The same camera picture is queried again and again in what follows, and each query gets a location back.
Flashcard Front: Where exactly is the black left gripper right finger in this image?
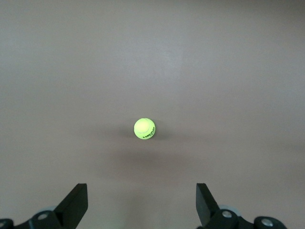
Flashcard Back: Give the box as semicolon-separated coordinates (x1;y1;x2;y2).
195;183;286;229

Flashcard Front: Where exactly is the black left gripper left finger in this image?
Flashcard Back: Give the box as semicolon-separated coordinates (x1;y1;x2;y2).
0;183;88;229

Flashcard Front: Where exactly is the yellow-green tennis ball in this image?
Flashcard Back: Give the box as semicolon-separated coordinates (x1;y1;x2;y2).
133;117;156;141

